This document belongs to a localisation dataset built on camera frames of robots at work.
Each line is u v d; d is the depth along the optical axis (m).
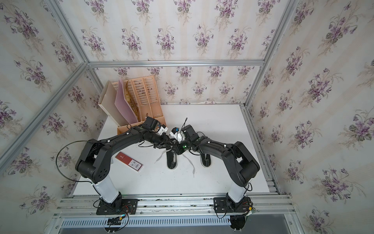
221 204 0.73
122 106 0.92
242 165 0.47
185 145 0.76
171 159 0.88
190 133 0.71
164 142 0.78
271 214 0.75
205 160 0.85
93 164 0.47
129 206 0.73
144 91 1.11
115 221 0.71
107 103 0.81
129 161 0.88
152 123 0.75
